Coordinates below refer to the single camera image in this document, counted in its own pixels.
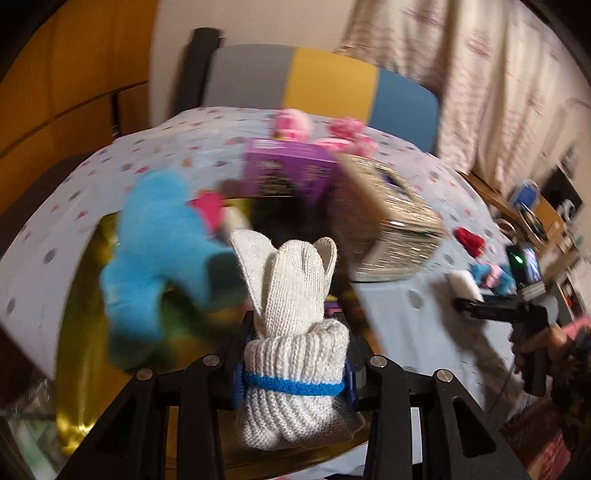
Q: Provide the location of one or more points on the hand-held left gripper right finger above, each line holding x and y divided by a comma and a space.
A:
349, 383

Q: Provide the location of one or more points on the gold metal tray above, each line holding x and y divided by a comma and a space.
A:
87, 369

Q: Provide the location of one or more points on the person's right hand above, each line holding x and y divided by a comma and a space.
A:
556, 341

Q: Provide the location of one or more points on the gold tissue box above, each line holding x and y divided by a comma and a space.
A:
392, 230

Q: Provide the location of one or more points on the pink plush toy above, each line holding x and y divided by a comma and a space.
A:
293, 124

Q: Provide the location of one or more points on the person's right forearm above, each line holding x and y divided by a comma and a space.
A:
572, 392

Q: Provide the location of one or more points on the beige sock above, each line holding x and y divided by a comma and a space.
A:
236, 224

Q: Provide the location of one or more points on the white knit sock bundle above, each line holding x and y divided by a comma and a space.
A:
295, 323

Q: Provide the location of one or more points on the wooden cabinet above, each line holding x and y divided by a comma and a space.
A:
69, 92

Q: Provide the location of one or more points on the black monitor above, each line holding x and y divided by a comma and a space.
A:
561, 187

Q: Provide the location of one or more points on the white rolled sock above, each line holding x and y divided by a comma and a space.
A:
466, 286

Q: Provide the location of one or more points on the pink plush scrunchie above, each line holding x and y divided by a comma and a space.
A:
346, 134

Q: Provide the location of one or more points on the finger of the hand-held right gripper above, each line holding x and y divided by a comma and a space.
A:
489, 309

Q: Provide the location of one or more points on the purple cardboard box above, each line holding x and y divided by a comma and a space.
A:
286, 170

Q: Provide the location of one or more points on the small red fuzzy cloth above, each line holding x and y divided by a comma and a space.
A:
468, 240

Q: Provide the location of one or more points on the wooden side desk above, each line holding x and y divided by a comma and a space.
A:
549, 226

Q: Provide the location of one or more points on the pink and blue fuzzy sock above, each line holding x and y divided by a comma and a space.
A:
494, 277

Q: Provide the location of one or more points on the pink patterned curtain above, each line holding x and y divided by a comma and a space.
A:
485, 78

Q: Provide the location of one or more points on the small blue chair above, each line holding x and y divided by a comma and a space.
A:
524, 194

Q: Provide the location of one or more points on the grey yellow blue chair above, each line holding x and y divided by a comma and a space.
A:
323, 83

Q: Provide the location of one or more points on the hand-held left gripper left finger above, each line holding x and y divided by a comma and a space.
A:
240, 383

